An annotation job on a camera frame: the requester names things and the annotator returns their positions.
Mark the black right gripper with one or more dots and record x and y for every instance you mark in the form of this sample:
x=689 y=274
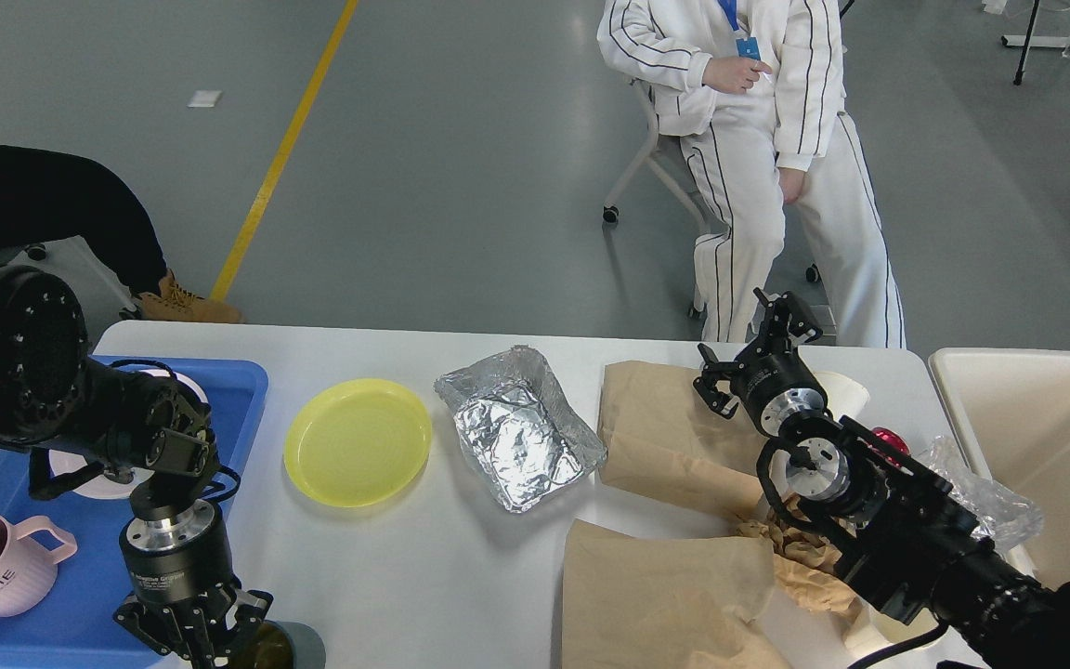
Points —
x=771 y=379

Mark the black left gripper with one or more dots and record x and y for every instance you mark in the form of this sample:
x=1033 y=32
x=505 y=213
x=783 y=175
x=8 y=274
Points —
x=176 y=563

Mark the dark teal mug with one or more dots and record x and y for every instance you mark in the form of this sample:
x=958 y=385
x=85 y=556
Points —
x=298 y=646

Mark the yellow plastic plate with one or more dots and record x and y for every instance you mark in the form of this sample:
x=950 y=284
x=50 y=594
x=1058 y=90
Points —
x=358 y=443

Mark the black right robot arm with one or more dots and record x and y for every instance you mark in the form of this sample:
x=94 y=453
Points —
x=906 y=545

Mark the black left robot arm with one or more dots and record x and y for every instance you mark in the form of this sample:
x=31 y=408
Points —
x=76 y=418

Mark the white paper cup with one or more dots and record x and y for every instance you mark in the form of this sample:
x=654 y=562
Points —
x=846 y=397

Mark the brown paper bag upper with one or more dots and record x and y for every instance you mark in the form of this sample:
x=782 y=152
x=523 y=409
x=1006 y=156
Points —
x=665 y=444

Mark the brown paper bag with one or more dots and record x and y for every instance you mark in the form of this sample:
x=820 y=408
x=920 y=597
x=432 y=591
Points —
x=665 y=444
x=639 y=603

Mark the blue plastic tray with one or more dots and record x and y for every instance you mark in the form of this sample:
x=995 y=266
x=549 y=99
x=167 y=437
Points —
x=74 y=625

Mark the red round object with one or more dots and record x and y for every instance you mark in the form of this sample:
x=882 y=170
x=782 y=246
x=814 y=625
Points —
x=892 y=439

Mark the crumpled brown paper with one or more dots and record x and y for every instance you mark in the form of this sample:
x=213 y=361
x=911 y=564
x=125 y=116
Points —
x=805 y=567

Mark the pink round plate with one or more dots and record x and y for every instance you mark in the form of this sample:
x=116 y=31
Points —
x=101 y=487

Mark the crumpled aluminium foil tray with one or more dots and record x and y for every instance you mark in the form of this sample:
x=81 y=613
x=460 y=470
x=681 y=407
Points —
x=516 y=428

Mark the person in white tracksuit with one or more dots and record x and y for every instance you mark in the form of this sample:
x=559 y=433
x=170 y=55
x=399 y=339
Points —
x=754 y=92

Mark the brown paper bag lower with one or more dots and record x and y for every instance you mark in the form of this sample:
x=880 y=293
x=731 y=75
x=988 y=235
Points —
x=639 y=603

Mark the white cup lower right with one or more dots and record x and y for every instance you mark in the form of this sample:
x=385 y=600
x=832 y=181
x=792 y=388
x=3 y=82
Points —
x=872 y=631

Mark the clear plastic wrapper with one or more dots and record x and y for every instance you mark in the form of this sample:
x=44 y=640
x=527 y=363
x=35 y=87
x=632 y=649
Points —
x=1003 y=515

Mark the beige plastic bin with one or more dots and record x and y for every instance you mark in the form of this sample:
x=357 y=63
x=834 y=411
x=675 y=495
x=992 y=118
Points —
x=1010 y=409

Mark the tan work boot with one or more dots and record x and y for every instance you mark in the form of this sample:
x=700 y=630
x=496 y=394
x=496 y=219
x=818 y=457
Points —
x=170 y=301

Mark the person in black trousers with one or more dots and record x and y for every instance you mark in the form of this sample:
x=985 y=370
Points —
x=47 y=196

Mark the white paper scrap on floor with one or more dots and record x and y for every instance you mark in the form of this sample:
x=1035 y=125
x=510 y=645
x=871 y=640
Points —
x=204 y=99

